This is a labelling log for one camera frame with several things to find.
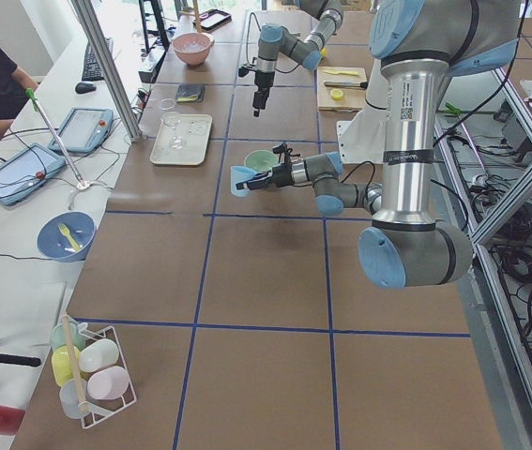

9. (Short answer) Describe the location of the light blue plastic cup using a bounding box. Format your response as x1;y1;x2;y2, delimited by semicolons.
230;165;257;198

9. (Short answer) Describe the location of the pink bowl with ice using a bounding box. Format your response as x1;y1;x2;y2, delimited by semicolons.
172;32;215;67

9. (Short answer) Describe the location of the white cup in rack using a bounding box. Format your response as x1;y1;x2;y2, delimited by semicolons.
79;338;119;372

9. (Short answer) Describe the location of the clear wine glass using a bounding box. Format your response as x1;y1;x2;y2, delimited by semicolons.
160;98;185;150

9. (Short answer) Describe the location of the blue teach pendant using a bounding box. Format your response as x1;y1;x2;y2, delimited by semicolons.
57;108;114;154
0;143;66;206

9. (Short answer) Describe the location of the black computer mouse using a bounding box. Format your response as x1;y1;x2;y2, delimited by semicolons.
74;82;97;95

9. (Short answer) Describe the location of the blue bowl with fork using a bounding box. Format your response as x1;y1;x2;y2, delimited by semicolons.
37;211;96;263

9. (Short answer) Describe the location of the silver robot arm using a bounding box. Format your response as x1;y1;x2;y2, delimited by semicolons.
231;1;520;289
238;0;343;117

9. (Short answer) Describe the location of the black keyboard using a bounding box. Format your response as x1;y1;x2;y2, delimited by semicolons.
81;43;104;82

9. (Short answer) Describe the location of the yellow plastic fork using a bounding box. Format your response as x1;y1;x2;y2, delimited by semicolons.
58;223;82;252

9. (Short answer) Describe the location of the light green bowl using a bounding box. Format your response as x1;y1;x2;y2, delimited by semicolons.
244;150;279;173

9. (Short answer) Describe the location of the cream bear tray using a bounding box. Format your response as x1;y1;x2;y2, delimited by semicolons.
149;112;212;166

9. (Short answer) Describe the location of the pink cup in rack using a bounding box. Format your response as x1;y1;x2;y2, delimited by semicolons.
87;366;130;400

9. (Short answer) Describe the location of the steel muddler stick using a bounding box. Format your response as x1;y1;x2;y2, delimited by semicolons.
324;81;369;90

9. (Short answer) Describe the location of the wooden cutting board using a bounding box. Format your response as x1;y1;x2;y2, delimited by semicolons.
316;67;368;112

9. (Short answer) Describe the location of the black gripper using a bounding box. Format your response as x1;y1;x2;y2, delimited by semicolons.
237;57;276;117
236;142;308;191

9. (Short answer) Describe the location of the near blue teach pendant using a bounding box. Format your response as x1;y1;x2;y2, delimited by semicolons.
0;143;66;206

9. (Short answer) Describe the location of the aluminium frame post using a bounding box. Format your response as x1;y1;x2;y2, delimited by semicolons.
71;0;143;143

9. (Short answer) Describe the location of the white wire cup rack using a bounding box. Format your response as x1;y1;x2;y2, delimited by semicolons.
50;315;137;429

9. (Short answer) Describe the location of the half lemon slice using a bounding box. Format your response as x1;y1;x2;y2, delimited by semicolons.
330;88;344;101

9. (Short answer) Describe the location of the far blue teach pendant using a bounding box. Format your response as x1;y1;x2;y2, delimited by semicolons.
57;108;114;154

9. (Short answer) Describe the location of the yellow plastic knife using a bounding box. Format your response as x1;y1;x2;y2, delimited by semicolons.
324;69;360;77

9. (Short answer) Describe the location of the yellow cup in rack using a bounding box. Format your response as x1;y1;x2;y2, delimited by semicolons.
51;345;73;387

